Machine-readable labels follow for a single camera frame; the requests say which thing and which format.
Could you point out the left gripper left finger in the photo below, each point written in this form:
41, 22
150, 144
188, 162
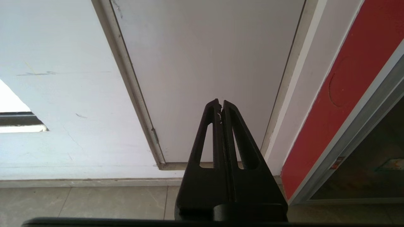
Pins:
202, 186

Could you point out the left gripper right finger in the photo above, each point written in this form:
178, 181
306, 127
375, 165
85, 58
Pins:
252, 186

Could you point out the white door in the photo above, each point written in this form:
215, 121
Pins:
132, 82
205, 72

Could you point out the red fire hydrant cabinet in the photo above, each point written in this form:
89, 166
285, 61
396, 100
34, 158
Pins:
334, 94

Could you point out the window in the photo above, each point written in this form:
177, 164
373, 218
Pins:
15, 116

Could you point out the glass cabinet door aluminium frame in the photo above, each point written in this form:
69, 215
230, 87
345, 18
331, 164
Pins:
363, 135

